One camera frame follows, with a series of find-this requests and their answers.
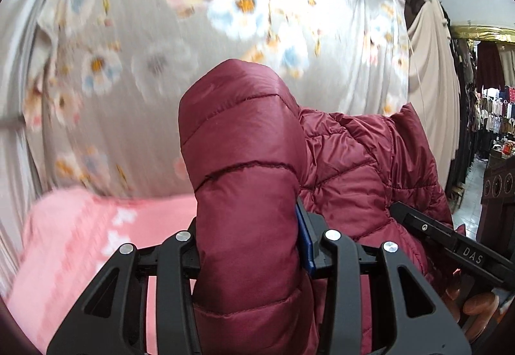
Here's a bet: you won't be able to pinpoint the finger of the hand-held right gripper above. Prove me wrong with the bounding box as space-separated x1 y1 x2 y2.
388 201 467 252

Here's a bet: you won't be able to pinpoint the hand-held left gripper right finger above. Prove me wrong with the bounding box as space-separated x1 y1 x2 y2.
295 200 472 355

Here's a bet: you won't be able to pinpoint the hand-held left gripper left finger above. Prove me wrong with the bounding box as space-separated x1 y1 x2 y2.
46 216 202 355

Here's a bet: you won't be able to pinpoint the maroon puffer jacket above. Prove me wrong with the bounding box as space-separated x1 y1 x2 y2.
178 58 467 355

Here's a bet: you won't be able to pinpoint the row of hanging clothes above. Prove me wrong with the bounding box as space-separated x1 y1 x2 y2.
475 85 515 135

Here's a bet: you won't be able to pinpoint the person's right hand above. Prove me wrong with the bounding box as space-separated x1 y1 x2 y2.
442 272 511 340

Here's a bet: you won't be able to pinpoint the wooden speaker cabinet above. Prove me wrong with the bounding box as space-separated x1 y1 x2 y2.
480 150 515 257

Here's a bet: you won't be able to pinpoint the pink printed blanket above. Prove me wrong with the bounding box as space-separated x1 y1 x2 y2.
8 186 202 355

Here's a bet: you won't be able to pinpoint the dark hanging garments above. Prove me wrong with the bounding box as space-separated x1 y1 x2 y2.
450 37 485 163

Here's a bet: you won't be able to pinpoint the beige hanging cloth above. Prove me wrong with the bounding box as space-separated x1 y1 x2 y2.
406 0 462 215

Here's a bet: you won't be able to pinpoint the maroon curtain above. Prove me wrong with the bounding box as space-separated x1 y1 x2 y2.
476 41 504 89

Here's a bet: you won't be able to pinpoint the gold trim valance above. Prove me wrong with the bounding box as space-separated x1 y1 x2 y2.
450 25 515 43

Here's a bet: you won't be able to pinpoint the grey floral blanket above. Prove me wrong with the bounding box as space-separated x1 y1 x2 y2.
24 0 411 203

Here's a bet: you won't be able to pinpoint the white sheet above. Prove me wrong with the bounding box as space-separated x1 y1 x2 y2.
0 0 61 291

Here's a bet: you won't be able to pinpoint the thin white cord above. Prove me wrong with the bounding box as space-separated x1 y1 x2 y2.
372 0 423 84

